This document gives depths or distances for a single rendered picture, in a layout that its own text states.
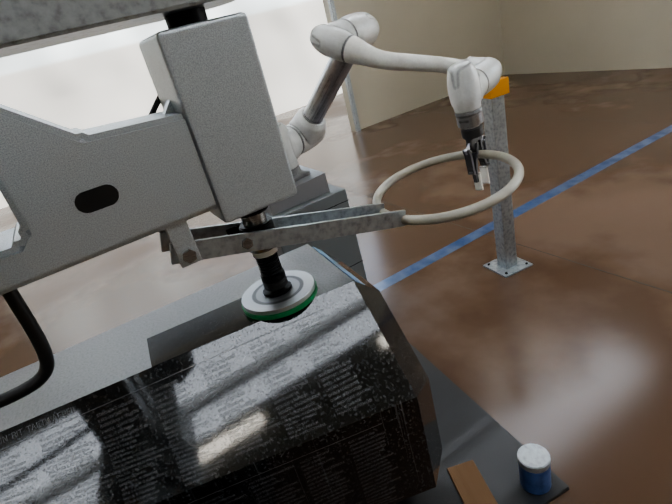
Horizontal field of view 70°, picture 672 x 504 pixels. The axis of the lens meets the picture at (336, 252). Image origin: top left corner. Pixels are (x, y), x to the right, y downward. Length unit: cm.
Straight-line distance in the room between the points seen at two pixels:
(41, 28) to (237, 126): 39
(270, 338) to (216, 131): 55
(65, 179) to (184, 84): 30
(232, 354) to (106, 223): 46
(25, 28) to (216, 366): 82
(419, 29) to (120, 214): 705
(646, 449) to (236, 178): 163
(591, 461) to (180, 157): 164
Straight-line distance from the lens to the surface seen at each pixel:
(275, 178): 117
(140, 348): 143
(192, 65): 110
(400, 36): 765
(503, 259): 297
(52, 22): 106
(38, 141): 107
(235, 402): 128
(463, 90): 169
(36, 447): 139
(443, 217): 141
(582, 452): 202
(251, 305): 134
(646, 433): 211
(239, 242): 122
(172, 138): 110
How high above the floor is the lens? 154
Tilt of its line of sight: 25 degrees down
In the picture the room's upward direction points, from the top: 15 degrees counter-clockwise
